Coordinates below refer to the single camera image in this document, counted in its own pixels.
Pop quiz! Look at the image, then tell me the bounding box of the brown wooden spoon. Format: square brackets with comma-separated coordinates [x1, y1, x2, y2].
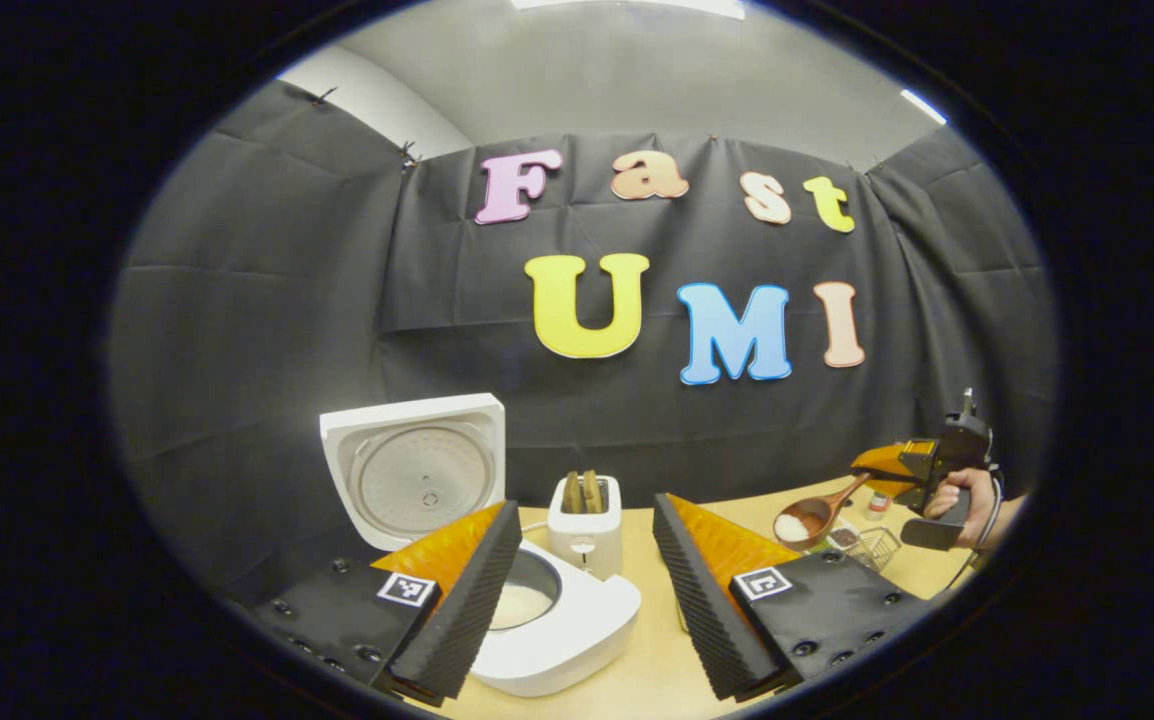
[773, 472, 873, 553]

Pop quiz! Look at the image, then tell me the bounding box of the white rice cooker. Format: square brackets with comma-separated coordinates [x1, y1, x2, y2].
[320, 393, 642, 698]

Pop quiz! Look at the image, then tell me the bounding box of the white toaster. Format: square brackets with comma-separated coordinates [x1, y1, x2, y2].
[547, 475, 624, 581]

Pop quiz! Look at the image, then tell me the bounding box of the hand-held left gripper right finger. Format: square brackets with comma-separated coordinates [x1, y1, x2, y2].
[652, 492, 928, 701]

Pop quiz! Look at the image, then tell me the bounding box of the black backdrop cloth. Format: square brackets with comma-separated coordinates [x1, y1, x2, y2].
[109, 80, 1058, 601]

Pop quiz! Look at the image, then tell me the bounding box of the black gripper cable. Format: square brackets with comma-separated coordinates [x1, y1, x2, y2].
[947, 475, 1006, 591]

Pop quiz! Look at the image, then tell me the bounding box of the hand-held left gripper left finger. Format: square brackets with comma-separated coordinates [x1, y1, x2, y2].
[255, 500, 524, 704]

